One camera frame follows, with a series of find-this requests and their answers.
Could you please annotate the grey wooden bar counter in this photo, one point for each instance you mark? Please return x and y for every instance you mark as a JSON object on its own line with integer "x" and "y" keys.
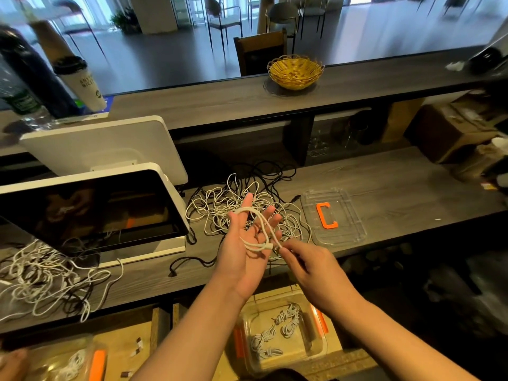
{"x": 214, "y": 99}

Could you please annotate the person's right forearm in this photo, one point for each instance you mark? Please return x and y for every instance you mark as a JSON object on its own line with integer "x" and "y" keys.
{"x": 397, "y": 349}

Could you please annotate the brown cardboard box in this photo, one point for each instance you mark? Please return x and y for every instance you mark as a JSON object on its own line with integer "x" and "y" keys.
{"x": 456, "y": 135}

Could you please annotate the black device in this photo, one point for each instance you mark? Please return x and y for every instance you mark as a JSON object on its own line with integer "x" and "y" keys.
{"x": 490, "y": 51}

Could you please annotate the pile of white containers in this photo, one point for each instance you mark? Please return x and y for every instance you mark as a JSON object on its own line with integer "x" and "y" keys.
{"x": 377, "y": 256}

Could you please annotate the small white connector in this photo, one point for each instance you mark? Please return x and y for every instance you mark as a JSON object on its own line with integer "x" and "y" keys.
{"x": 125, "y": 373}
{"x": 136, "y": 345}

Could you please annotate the round wooden table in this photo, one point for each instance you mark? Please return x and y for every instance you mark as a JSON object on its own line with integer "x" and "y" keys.
{"x": 47, "y": 16}

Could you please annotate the person's left forearm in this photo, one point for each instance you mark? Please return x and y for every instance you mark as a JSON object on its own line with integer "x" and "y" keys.
{"x": 186, "y": 341}

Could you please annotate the brown wooden chair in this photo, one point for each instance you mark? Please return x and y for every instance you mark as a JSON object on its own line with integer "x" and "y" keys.
{"x": 260, "y": 53}

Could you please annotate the white paper coffee cup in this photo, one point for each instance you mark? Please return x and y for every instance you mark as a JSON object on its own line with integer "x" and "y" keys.
{"x": 79, "y": 85}

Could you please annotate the black metal chair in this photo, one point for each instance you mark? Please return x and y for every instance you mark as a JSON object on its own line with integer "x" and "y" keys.
{"x": 71, "y": 8}
{"x": 283, "y": 16}
{"x": 224, "y": 16}

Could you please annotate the clear container drawer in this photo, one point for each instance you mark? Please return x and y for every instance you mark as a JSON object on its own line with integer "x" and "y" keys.
{"x": 309, "y": 345}
{"x": 40, "y": 365}

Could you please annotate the yellow woven basket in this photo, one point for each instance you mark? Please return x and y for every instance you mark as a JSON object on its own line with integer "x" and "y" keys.
{"x": 295, "y": 73}

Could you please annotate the white touchscreen monitor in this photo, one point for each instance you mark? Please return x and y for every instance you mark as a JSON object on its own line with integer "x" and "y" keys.
{"x": 87, "y": 210}

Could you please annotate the white customer display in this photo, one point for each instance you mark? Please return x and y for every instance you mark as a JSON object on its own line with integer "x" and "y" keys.
{"x": 103, "y": 146}

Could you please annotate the person's right hand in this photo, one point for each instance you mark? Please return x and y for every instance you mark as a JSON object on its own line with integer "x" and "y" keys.
{"x": 321, "y": 281}

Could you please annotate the black thermos bottle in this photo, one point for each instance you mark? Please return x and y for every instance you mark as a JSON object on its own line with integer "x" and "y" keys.
{"x": 40, "y": 75}

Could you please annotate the wooden drawer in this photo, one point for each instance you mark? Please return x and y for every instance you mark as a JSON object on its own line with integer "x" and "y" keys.
{"x": 139, "y": 361}
{"x": 349, "y": 353}

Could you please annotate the flat cardboard sheet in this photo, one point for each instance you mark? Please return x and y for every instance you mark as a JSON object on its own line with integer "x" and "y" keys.
{"x": 402, "y": 119}

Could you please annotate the clear plastic water bottle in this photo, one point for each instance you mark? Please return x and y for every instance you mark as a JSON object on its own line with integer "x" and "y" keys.
{"x": 24, "y": 103}

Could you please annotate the green potted plant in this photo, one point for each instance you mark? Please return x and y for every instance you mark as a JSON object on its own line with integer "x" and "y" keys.
{"x": 125, "y": 21}

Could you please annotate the blue white notebook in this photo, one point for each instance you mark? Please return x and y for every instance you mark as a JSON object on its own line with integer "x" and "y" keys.
{"x": 106, "y": 104}

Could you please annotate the person's left hand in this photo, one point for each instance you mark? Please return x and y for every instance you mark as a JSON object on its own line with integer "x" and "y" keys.
{"x": 242, "y": 262}

